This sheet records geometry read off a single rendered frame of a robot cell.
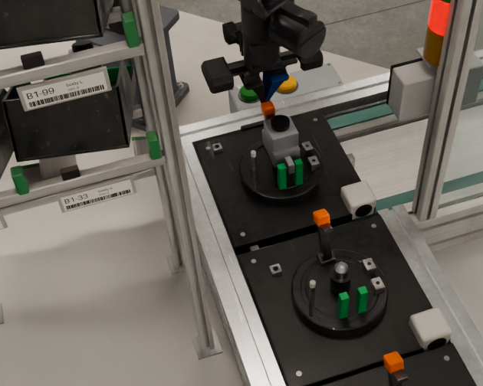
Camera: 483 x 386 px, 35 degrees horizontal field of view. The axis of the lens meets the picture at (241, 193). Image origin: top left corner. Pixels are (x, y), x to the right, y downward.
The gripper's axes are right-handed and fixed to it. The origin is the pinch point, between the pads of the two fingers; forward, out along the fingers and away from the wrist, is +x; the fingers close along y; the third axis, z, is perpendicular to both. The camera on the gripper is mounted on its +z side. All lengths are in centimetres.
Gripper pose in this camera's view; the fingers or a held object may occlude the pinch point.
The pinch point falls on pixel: (263, 87)
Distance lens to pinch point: 126.3
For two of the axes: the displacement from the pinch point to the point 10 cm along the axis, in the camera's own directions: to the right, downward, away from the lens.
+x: 0.5, 6.4, 7.7
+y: -9.5, 2.6, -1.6
